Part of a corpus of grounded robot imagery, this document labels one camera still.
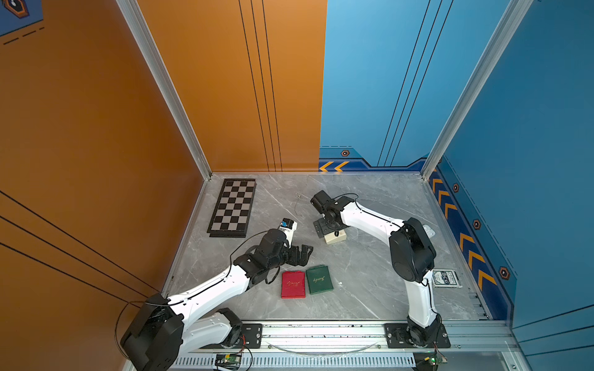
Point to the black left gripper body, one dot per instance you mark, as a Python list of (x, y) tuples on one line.
[(289, 256)]

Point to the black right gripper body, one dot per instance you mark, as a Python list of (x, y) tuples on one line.
[(324, 226)]

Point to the green booklet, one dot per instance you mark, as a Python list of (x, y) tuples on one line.
[(319, 280)]

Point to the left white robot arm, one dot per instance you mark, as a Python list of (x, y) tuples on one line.
[(167, 327)]

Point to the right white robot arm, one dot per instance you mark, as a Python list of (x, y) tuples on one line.
[(412, 258)]

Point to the red booklet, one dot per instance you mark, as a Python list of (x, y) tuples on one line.
[(293, 285)]

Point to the black white chessboard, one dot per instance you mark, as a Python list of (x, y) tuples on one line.
[(233, 208)]

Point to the clear plastic earphone case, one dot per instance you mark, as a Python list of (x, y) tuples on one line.
[(429, 231)]

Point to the left circuit board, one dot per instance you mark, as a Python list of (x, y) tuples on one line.
[(228, 361)]

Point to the circuit board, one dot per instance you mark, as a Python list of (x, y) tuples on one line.
[(428, 362), (228, 361)]

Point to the playing card deck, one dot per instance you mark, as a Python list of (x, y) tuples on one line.
[(446, 278)]

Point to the right circuit board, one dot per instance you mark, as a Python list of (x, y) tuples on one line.
[(428, 362)]

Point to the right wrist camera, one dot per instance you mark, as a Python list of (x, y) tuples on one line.
[(323, 203)]

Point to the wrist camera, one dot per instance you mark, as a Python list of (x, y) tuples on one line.
[(323, 203), (288, 227)]

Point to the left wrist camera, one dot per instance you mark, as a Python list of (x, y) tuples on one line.
[(288, 227)]

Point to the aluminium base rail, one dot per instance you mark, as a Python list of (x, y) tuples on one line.
[(319, 337)]

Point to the aluminium corner post right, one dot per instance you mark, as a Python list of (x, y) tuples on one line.
[(506, 28)]

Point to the aluminium corner post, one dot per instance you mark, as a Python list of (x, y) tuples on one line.
[(506, 28), (144, 39)]

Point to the aluminium corner post left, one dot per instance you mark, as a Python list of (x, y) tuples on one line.
[(144, 39)]

